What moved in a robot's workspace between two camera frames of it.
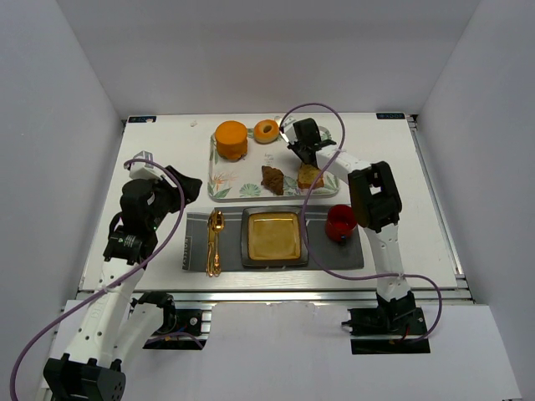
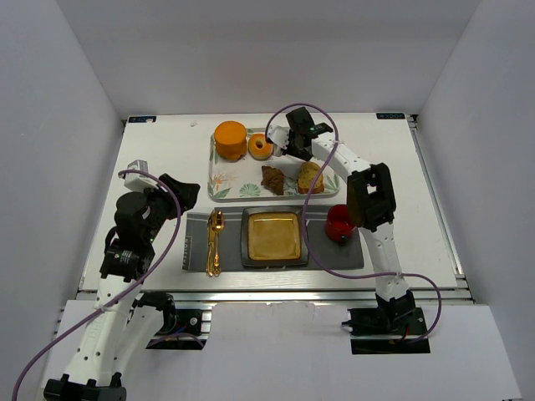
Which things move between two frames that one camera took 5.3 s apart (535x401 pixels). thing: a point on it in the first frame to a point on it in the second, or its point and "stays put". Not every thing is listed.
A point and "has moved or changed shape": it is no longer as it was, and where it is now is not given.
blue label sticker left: (142, 119) stays put
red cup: (340, 222) stays put
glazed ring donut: (266, 131) has moved or changed shape
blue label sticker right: (390, 116) stays put
